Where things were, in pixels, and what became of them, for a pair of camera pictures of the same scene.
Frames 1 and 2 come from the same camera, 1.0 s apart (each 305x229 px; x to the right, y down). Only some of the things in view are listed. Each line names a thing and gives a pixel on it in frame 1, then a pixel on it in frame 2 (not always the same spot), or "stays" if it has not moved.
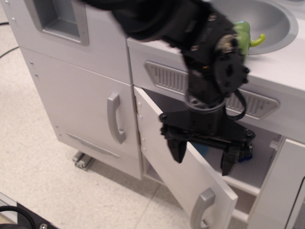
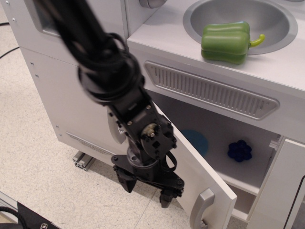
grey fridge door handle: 113,102 stays
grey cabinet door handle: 206,199 stays
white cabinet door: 177,184 stays
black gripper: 211,126 to 157,174
